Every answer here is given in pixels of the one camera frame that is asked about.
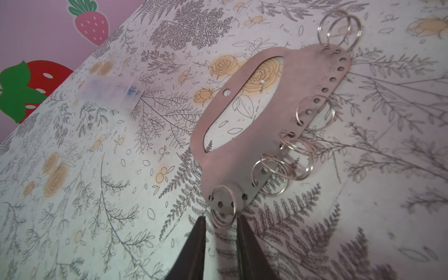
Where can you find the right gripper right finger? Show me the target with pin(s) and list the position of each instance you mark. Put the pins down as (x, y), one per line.
(252, 263)

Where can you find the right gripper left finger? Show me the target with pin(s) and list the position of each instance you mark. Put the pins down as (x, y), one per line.
(190, 262)

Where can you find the metal key holder plate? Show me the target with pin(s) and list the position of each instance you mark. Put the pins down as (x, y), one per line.
(233, 174)

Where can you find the clear plastic key tag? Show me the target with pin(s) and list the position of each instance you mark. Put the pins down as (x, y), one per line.
(116, 93)

